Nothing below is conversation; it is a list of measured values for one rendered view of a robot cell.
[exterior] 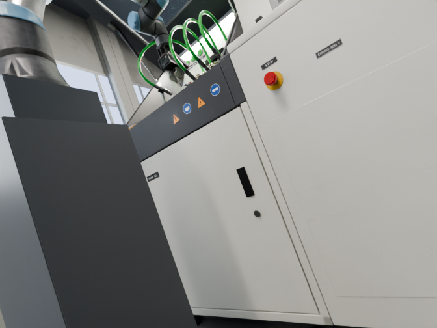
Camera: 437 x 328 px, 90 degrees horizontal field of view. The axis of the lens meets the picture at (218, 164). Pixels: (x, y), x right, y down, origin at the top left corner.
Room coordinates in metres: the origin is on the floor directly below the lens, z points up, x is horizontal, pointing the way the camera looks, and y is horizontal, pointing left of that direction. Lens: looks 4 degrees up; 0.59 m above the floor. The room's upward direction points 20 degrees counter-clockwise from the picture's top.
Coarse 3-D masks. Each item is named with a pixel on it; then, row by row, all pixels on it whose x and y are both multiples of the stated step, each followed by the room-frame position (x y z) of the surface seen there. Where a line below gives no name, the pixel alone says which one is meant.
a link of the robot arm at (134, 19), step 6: (132, 12) 0.92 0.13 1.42; (138, 12) 0.92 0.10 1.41; (132, 18) 0.92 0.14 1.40; (138, 18) 0.92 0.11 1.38; (144, 18) 0.92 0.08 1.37; (132, 24) 0.93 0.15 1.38; (138, 24) 0.93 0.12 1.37; (144, 24) 0.94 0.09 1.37; (150, 24) 0.95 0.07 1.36; (138, 30) 0.96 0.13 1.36; (144, 30) 0.97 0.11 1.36; (150, 30) 0.99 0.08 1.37
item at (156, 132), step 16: (208, 80) 0.72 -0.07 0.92; (224, 80) 0.69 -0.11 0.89; (176, 96) 0.81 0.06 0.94; (192, 96) 0.77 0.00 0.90; (208, 96) 0.74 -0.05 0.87; (224, 96) 0.70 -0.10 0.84; (160, 112) 0.87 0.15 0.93; (192, 112) 0.78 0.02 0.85; (208, 112) 0.75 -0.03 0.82; (224, 112) 0.72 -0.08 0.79; (144, 128) 0.93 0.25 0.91; (160, 128) 0.88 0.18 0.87; (176, 128) 0.84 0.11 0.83; (192, 128) 0.80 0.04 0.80; (144, 144) 0.95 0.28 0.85; (160, 144) 0.90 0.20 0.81
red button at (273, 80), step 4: (268, 72) 0.58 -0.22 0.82; (272, 72) 0.58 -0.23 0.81; (276, 72) 0.60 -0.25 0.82; (268, 76) 0.58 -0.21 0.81; (272, 76) 0.58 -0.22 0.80; (276, 76) 0.58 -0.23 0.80; (280, 76) 0.60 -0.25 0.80; (264, 80) 0.59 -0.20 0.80; (268, 80) 0.58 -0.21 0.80; (272, 80) 0.58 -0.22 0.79; (276, 80) 0.58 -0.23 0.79; (280, 80) 0.60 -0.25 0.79; (268, 84) 0.59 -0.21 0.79; (272, 84) 0.58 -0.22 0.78; (276, 84) 0.61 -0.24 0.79; (280, 84) 0.61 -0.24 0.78; (268, 88) 0.62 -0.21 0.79; (272, 88) 0.62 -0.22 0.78; (276, 88) 0.61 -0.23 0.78
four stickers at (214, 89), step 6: (216, 84) 0.71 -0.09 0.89; (210, 90) 0.73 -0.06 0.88; (216, 90) 0.72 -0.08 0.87; (198, 96) 0.76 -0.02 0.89; (198, 102) 0.76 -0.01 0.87; (204, 102) 0.75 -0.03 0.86; (186, 108) 0.79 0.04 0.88; (198, 108) 0.77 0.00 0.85; (174, 114) 0.83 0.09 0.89; (186, 114) 0.80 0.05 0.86; (174, 120) 0.83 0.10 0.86
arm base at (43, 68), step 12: (12, 48) 0.43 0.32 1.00; (24, 48) 0.44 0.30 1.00; (0, 60) 0.43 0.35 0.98; (12, 60) 0.43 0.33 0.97; (24, 60) 0.43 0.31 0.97; (36, 60) 0.45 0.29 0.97; (48, 60) 0.48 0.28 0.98; (0, 72) 0.42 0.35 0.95; (12, 72) 0.42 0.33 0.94; (24, 72) 0.43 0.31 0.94; (36, 72) 0.43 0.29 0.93; (48, 72) 0.45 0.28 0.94; (60, 84) 0.47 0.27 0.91
